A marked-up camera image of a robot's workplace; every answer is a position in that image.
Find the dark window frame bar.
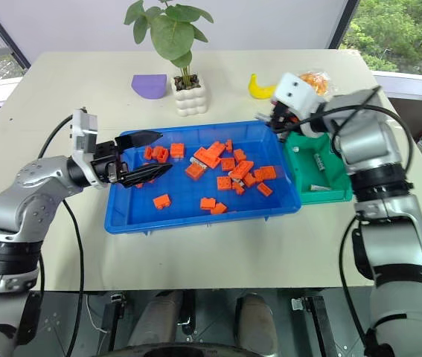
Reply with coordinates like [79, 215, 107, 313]
[329, 0, 362, 50]
[0, 0, 31, 70]

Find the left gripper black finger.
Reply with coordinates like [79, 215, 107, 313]
[122, 163, 175, 188]
[114, 130, 164, 154]

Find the large orange toy plate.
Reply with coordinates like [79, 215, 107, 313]
[193, 141, 226, 167]

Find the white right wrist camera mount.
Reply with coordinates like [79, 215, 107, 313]
[272, 73, 333, 138]

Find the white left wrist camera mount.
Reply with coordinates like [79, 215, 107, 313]
[69, 108, 100, 189]

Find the green leafy plant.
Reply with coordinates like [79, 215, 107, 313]
[124, 0, 215, 89]

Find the thin white cable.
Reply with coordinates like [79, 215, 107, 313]
[85, 295, 108, 332]

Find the dark rounded shape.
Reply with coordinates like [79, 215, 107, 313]
[127, 289, 196, 350]
[234, 293, 279, 351]

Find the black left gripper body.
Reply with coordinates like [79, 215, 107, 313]
[92, 141, 130, 185]

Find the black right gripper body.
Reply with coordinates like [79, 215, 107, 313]
[269, 102, 301, 132]

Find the yellow toy banana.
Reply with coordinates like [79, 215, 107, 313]
[247, 73, 278, 100]

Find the clear bag of oranges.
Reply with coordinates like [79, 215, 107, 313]
[297, 68, 335, 100]

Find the purple foam block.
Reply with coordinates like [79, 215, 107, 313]
[131, 74, 169, 100]

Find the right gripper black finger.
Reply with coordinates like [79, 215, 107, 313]
[255, 109, 279, 127]
[269, 121, 288, 144]

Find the black metal bracket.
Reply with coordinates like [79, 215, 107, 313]
[100, 292, 127, 351]
[291, 295, 337, 357]

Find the white bubble plant pot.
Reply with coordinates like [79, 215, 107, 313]
[173, 74, 210, 118]

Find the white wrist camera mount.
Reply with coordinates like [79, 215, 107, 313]
[69, 108, 100, 189]
[272, 73, 333, 138]

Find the blue plastic bin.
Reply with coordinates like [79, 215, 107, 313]
[104, 119, 304, 236]

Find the green plastic bin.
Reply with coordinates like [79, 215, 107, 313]
[283, 132, 354, 205]

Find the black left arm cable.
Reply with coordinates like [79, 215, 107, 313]
[38, 114, 86, 357]

